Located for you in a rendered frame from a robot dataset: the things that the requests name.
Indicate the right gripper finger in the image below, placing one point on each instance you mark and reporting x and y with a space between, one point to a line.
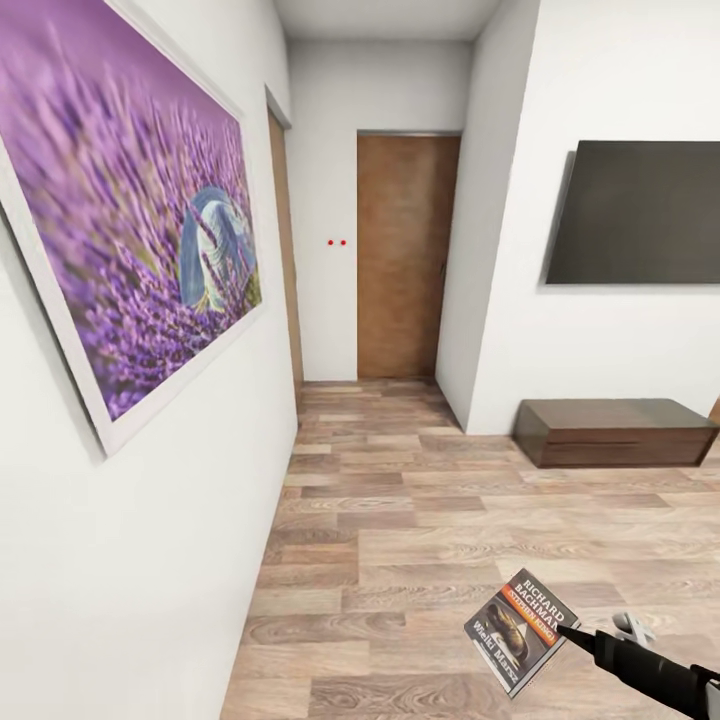
581 638

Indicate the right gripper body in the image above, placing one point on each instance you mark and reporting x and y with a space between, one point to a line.
634 665

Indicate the painting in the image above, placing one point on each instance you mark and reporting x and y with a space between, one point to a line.
126 175

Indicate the hardback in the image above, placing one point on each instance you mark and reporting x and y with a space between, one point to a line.
516 631

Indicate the bench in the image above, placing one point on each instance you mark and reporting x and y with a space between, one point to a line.
613 433

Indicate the wall mounted tv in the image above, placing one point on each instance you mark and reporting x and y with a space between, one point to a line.
640 212

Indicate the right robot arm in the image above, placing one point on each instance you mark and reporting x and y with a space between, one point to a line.
694 691

